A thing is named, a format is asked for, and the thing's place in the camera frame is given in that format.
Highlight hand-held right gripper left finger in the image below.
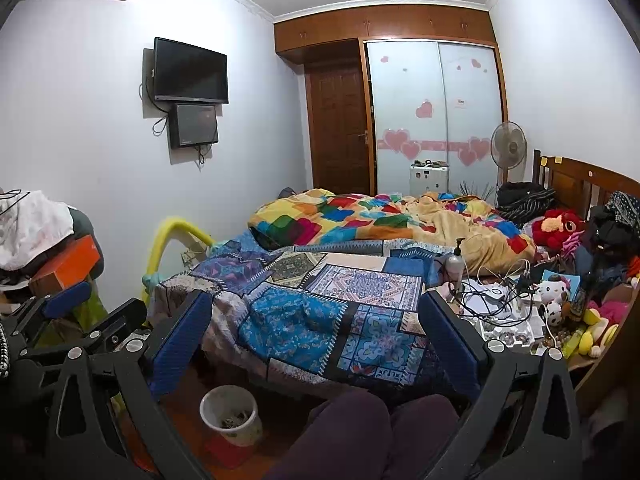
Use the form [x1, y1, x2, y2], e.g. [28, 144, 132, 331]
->
[47, 290, 216, 480]

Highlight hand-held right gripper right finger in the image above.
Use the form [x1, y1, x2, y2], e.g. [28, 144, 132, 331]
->
[419, 290, 583, 480]

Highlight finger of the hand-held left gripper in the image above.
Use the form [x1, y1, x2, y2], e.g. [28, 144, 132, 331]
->
[7, 280, 94, 347]
[22, 297, 149, 362]

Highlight white plastic waste bin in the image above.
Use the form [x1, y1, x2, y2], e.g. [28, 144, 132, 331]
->
[200, 385, 264, 448]

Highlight green patterned bag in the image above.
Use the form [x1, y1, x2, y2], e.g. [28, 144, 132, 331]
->
[75, 280, 108, 331]

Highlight orange box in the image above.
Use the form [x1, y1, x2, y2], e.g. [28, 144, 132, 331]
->
[29, 235, 101, 291]

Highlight white tray of small items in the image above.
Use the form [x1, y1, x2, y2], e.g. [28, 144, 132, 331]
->
[472, 310, 546, 348]

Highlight white round device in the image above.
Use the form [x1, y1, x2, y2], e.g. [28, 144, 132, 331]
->
[470, 282, 506, 306]

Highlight grey pump bottle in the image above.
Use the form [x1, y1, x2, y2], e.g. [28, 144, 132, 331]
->
[445, 237, 466, 286]

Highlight white cloth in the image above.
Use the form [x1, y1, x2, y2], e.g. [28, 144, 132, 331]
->
[0, 191, 75, 271]

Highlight yellow foam tube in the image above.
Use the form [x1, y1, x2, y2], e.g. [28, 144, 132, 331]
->
[141, 216, 213, 306]

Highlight white cat plush toy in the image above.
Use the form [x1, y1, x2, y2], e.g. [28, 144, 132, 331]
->
[535, 275, 573, 328]

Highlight yellow green bottle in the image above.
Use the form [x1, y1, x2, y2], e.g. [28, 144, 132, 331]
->
[562, 327, 588, 358]

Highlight blue patterned bed blanket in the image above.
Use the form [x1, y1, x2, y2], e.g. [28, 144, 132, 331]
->
[150, 230, 481, 391]

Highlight person's purple pants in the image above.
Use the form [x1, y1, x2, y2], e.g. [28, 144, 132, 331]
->
[265, 389, 461, 480]

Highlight yellow plush toy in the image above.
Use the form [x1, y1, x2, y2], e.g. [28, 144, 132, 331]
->
[582, 307, 621, 356]

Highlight red plush toy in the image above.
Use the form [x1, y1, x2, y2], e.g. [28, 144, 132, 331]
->
[531, 208, 586, 251]

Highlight pink plush toy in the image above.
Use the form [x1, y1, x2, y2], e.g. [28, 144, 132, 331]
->
[562, 230, 586, 256]

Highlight black striped bag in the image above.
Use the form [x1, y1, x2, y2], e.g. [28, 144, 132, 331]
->
[496, 181, 557, 223]

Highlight small white cabinet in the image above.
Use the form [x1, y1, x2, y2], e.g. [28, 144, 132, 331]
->
[410, 160, 449, 196]

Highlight colourful patchwork quilt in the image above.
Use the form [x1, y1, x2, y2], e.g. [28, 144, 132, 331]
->
[248, 188, 538, 277]

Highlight pile of black clothes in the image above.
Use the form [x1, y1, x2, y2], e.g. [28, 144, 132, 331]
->
[582, 191, 640, 281]

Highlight wooden bed headboard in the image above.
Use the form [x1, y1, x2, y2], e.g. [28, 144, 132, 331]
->
[531, 149, 640, 241]

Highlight standing electric fan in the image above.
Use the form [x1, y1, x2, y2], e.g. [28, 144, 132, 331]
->
[490, 121, 527, 196]

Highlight group of pink heart stickers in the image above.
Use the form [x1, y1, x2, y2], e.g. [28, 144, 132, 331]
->
[377, 55, 493, 167]

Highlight brown wooden door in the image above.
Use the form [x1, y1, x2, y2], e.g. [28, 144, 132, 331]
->
[305, 57, 373, 196]

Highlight frosted sliding door wardrobe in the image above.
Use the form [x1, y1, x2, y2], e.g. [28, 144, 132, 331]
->
[362, 37, 505, 201]

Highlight wooden overhead cabinets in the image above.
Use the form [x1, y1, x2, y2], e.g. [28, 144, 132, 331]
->
[274, 4, 501, 66]

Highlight tangle of black cables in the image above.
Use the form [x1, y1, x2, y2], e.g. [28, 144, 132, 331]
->
[450, 260, 536, 321]

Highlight black television cable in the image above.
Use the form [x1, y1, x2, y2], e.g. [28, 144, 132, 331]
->
[139, 70, 171, 136]

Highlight small black wall monitor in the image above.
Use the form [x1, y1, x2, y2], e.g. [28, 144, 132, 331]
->
[168, 103, 220, 150]

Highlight black wall television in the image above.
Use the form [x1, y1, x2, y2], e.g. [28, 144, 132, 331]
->
[152, 36, 230, 105]

